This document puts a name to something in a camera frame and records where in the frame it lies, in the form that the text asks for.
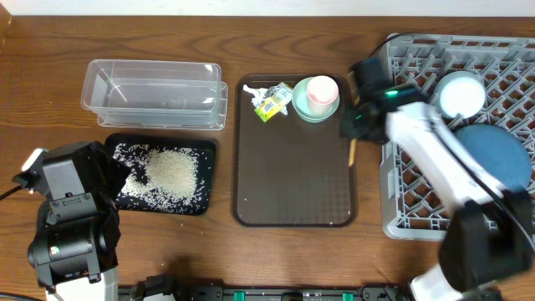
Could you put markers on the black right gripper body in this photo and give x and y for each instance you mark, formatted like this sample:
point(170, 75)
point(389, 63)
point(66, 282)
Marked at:
point(359, 125)

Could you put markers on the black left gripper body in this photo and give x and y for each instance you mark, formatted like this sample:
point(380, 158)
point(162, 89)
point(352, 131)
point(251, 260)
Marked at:
point(110, 175)

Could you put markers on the wooden chopstick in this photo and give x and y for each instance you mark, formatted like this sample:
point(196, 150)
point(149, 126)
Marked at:
point(352, 152)

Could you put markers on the pink cup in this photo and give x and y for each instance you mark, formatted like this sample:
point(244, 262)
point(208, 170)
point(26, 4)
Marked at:
point(322, 91)

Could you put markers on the green bowl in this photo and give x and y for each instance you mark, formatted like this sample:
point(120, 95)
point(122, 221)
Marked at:
point(306, 107)

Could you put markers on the white rice pile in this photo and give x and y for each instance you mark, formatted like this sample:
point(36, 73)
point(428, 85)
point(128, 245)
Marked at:
point(167, 173)

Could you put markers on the yellow snack wrapper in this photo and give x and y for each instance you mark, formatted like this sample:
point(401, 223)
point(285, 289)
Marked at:
point(272, 101)

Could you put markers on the light blue bowl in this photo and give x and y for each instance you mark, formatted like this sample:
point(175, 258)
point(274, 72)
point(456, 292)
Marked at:
point(460, 93)

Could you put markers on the dark blue bowl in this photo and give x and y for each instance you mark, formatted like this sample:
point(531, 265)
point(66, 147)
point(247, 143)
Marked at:
point(499, 153)

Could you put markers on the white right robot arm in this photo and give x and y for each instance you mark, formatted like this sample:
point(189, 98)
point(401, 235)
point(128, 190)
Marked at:
point(489, 237)

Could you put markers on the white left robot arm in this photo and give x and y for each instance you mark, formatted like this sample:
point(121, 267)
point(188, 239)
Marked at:
point(78, 223)

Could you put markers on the black waste tray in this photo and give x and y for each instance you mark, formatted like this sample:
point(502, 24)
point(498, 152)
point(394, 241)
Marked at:
point(200, 142)

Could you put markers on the grey dishwasher rack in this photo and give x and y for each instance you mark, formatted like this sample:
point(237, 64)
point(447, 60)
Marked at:
point(505, 66)

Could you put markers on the clear plastic bin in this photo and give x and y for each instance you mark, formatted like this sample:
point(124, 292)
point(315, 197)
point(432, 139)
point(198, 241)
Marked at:
point(156, 94)

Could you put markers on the brown serving tray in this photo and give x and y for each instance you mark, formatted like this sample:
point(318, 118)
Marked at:
point(289, 172)

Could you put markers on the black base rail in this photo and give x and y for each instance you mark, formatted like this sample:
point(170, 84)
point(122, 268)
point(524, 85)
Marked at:
point(168, 287)

